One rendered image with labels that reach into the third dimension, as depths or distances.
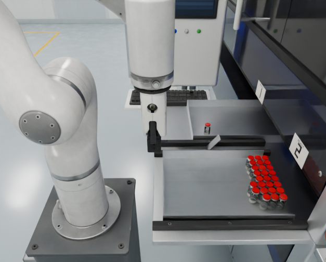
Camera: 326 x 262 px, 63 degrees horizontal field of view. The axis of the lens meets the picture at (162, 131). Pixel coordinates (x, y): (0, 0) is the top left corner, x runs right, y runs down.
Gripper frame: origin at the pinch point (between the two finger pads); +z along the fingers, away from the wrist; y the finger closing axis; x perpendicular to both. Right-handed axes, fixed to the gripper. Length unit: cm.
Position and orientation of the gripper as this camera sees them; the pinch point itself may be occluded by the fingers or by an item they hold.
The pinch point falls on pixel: (154, 143)
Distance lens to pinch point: 62.3
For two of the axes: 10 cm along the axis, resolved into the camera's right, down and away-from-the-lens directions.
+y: -0.1, -5.9, 8.1
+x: -10.0, 0.1, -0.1
